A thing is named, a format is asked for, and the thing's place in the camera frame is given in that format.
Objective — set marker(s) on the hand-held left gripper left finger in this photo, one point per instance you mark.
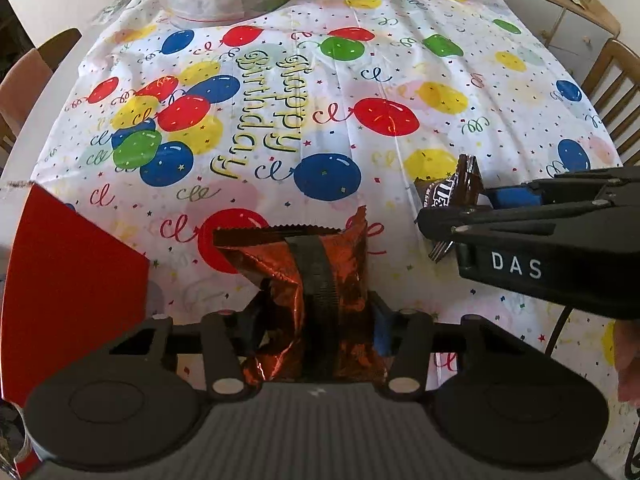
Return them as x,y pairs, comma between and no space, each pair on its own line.
245,325

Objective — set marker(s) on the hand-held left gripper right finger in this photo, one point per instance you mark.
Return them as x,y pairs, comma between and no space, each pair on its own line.
382,330

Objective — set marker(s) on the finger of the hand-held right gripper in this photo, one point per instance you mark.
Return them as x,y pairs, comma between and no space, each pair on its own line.
515,196
500,222

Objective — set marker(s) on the copper foil snack packet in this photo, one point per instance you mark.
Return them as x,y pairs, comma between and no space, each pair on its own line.
350,285

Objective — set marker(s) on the dark brown snack packet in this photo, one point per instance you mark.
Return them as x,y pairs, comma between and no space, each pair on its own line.
445,192

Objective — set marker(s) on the red cardboard box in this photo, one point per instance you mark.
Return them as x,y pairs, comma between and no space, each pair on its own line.
65,285

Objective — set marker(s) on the person's right hand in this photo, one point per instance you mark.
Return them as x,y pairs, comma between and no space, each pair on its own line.
630,360

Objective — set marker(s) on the wooden slat-back chair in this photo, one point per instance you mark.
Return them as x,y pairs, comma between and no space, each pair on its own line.
615,95

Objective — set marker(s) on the white sideboard cabinet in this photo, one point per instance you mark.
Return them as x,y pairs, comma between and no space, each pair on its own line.
565,25

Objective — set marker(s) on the balloon print tablecloth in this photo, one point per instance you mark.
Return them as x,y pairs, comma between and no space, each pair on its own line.
350,85

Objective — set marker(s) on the pink cloth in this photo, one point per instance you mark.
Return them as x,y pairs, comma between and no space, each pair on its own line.
25,90

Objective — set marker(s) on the wooden chair with cloth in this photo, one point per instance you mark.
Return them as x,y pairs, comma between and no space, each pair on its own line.
62,45

